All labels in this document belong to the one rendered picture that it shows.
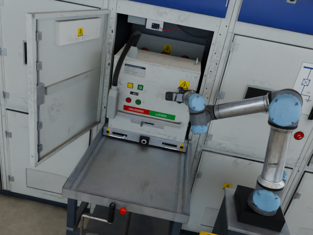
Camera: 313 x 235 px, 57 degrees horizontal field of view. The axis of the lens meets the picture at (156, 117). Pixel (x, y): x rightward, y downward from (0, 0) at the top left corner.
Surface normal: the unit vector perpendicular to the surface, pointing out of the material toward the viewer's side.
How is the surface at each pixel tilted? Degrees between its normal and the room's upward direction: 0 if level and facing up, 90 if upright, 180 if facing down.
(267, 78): 90
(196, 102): 75
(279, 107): 82
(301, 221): 90
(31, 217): 0
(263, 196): 97
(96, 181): 0
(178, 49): 90
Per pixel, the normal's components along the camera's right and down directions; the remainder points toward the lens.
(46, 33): 0.92, 0.30
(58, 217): 0.17, -0.89
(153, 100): -0.14, 0.47
